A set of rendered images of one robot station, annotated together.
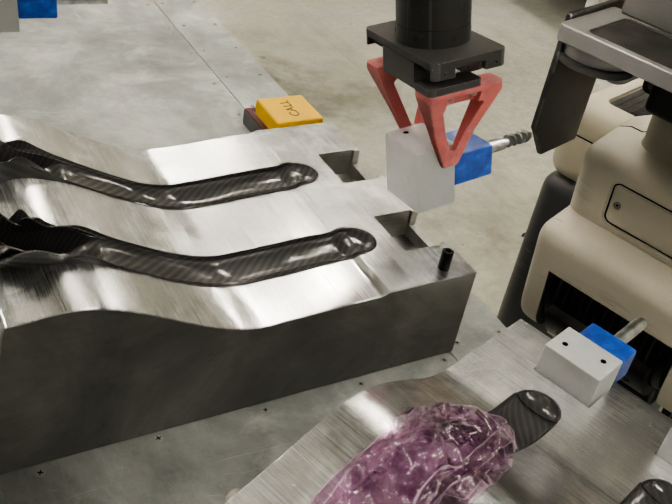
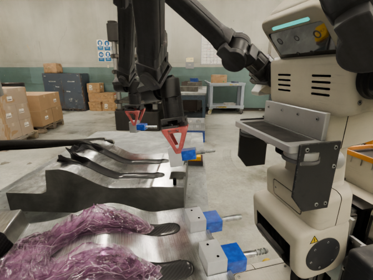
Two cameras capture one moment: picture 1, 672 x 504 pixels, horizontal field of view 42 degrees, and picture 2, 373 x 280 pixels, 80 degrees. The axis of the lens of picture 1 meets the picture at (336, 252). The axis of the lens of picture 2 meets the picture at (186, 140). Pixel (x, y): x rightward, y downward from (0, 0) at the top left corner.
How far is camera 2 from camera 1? 0.50 m
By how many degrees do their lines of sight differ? 38
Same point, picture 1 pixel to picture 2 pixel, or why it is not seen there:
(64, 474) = (60, 215)
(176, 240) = (116, 168)
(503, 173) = not seen: hidden behind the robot
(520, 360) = (182, 215)
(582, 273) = (263, 210)
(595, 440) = (180, 242)
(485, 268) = not seen: hidden behind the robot
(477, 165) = (190, 155)
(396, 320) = (157, 197)
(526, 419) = (167, 231)
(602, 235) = (272, 198)
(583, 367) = (189, 217)
